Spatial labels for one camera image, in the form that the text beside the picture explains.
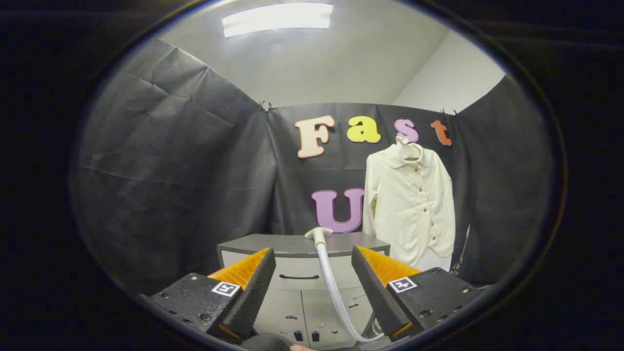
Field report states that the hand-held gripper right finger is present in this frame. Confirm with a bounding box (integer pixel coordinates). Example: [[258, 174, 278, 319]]
[[351, 245, 483, 342]]

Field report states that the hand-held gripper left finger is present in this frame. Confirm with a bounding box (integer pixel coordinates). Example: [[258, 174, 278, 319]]
[[146, 247, 276, 344]]

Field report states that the white garment steamer with hose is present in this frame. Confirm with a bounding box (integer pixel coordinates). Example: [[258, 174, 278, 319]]
[[304, 227, 386, 343]]

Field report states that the cream button-up shirt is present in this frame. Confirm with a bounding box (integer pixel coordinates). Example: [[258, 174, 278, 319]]
[[362, 141, 456, 268]]

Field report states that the white clothes hanger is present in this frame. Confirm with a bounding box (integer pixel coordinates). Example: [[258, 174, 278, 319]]
[[395, 136, 422, 161]]

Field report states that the grey cabinet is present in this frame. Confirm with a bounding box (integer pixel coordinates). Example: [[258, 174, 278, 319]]
[[217, 233, 390, 349]]

